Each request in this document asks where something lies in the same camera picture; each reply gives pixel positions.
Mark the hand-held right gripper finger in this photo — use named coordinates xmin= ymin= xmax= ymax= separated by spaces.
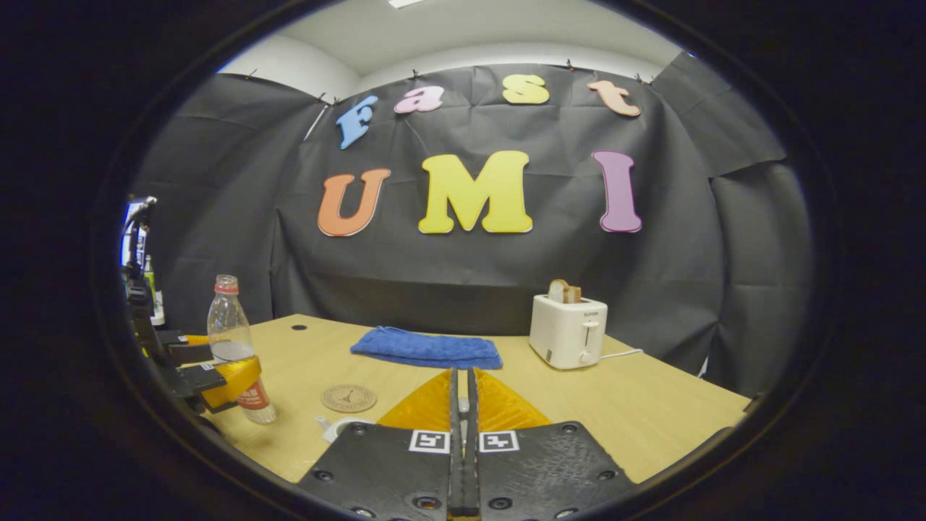
xmin=298 ymin=368 xmax=462 ymax=520
xmin=464 ymin=368 xmax=638 ymax=520

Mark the clear plastic water bottle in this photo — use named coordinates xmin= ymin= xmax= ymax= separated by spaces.
xmin=208 ymin=275 xmax=277 ymax=425

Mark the round brown coaster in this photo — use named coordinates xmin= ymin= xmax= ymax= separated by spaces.
xmin=320 ymin=384 xmax=378 ymax=414

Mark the white teacup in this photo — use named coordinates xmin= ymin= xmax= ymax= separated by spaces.
xmin=316 ymin=415 xmax=377 ymax=444

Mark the green bottle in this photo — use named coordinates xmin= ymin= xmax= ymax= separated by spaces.
xmin=143 ymin=255 xmax=166 ymax=326

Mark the computer monitor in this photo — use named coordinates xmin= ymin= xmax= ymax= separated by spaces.
xmin=119 ymin=197 xmax=156 ymax=270

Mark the blue towel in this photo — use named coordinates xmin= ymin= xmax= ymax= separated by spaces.
xmin=351 ymin=326 xmax=503 ymax=370

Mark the white toaster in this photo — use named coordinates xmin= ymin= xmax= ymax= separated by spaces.
xmin=529 ymin=293 xmax=608 ymax=370

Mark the black backdrop cloth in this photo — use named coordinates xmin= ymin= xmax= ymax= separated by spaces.
xmin=130 ymin=51 xmax=815 ymax=399

